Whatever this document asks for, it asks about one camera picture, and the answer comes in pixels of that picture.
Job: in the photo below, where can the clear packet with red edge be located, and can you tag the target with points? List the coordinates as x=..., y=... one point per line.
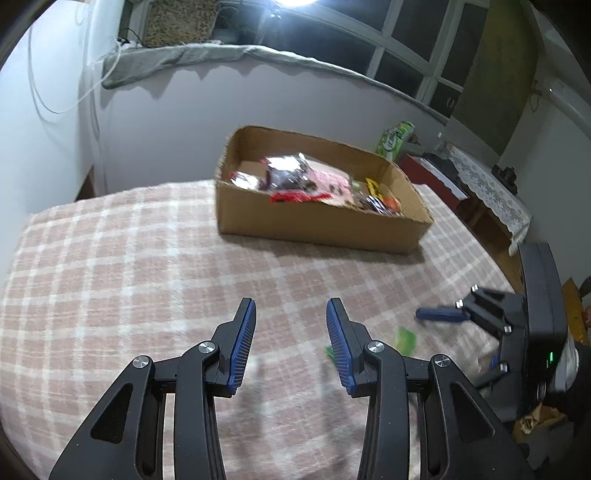
x=288, y=177

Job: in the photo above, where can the side table with lace cloth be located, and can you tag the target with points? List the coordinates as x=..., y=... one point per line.
x=489, y=189

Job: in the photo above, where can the light green candy packet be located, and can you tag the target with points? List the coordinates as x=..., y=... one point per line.
x=405, y=340

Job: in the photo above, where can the leopard print cushion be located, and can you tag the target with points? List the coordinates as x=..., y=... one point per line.
x=180, y=23

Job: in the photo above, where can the pink bread packet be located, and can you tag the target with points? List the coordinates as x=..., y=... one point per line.
x=334, y=182

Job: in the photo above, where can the plaid blanket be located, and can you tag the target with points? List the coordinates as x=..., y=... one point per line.
x=138, y=277

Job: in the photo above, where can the cardboard box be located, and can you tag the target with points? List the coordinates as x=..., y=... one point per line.
x=295, y=221

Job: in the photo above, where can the white window frame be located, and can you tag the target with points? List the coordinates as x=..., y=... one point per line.
x=383, y=44

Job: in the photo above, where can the small dark object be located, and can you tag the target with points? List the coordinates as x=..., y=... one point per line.
x=504, y=174

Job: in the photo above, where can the green tissue pack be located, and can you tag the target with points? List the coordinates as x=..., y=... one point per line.
x=395, y=138

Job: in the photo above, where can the olive curtain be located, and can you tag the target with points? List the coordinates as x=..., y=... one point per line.
x=501, y=74

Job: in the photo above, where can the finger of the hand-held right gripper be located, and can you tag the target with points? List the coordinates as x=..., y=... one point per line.
x=494, y=374
x=438, y=314

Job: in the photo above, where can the yellow snack packet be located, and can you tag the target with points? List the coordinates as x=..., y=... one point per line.
x=373, y=187

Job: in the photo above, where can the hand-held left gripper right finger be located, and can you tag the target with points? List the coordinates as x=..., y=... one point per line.
x=339, y=350

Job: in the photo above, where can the white wall pipe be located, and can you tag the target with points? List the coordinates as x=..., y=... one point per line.
x=570, y=108

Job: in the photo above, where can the silver brown snack packet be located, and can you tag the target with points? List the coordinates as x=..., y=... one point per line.
x=242, y=180

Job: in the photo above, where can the red box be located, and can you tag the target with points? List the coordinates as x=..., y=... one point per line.
x=429, y=177

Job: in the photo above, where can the blue white chocolate bar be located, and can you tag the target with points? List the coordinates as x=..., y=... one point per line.
x=381, y=205

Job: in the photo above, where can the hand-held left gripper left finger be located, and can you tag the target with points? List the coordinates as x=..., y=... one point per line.
x=240, y=350

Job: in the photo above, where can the white power strip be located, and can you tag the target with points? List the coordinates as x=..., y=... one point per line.
x=127, y=41

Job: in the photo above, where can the grey cloth on windowsill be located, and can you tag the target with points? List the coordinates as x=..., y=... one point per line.
x=184, y=57

